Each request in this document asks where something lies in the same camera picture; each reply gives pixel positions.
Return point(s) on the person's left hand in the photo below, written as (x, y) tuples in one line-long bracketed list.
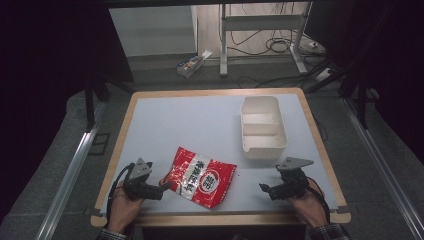
[(123, 210)]

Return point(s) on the person's plaid sleeve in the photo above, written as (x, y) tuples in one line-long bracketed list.
[(111, 235), (328, 232)]

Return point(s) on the person's right hand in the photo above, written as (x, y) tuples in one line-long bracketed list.
[(308, 206)]

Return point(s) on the small printed cardboard box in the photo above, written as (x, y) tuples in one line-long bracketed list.
[(191, 64)]

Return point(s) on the white divided plastic container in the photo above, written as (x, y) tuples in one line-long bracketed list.
[(263, 128)]

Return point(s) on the silver metal floor rail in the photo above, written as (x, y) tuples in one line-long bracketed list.
[(68, 180), (383, 160)]

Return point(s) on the white panel board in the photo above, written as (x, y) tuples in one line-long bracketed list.
[(153, 30)]

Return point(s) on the white power strip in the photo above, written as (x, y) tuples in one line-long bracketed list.
[(324, 75)]

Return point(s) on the black metal stand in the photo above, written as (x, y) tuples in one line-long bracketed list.
[(361, 96), (91, 100)]

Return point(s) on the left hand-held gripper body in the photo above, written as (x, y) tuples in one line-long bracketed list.
[(139, 180)]

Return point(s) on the person's right plaid sleeve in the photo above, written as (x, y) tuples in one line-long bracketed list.
[(328, 232)]

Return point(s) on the person's left plaid sleeve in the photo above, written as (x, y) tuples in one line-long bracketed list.
[(111, 235)]

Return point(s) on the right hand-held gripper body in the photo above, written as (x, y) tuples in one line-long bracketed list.
[(292, 180)]

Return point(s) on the white metal desk frame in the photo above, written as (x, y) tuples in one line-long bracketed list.
[(263, 22)]

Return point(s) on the red and white snack bag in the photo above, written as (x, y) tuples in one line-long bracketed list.
[(200, 178)]

